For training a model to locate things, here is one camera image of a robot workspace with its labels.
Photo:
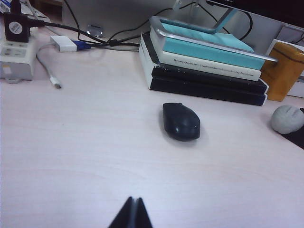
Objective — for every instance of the large black computer monitor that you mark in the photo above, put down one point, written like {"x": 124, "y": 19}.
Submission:
{"x": 273, "y": 7}

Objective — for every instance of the white power strip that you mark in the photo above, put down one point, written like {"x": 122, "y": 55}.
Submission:
{"x": 14, "y": 60}

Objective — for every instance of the black computer mouse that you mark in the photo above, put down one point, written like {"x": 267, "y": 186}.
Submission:
{"x": 181, "y": 122}

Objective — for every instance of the white adapter dongle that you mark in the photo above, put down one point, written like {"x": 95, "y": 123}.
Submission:
{"x": 63, "y": 44}

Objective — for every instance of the teal and silver monitor stand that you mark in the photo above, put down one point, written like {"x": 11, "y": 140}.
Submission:
{"x": 226, "y": 20}

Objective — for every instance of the gray brain-shaped stress ball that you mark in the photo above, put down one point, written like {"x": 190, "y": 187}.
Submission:
{"x": 287, "y": 118}

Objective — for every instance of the black power adapter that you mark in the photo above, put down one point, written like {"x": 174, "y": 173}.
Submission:
{"x": 16, "y": 28}

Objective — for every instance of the yellow box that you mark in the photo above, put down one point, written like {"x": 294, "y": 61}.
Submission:
{"x": 280, "y": 71}

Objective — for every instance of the blue VGA connector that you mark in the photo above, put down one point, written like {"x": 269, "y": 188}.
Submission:
{"x": 82, "y": 45}

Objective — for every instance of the gray desk divider panel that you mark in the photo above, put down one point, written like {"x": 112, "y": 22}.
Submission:
{"x": 118, "y": 14}

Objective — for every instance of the white book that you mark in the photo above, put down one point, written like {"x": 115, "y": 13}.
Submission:
{"x": 213, "y": 67}

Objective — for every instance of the teal book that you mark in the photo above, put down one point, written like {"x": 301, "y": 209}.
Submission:
{"x": 202, "y": 51}

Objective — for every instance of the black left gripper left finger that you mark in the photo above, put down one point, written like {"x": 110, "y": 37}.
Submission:
{"x": 128, "y": 216}

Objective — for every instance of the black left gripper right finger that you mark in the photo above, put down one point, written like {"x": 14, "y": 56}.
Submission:
{"x": 142, "y": 216}

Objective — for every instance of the black mouse pad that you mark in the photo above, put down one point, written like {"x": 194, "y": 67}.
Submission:
{"x": 297, "y": 140}

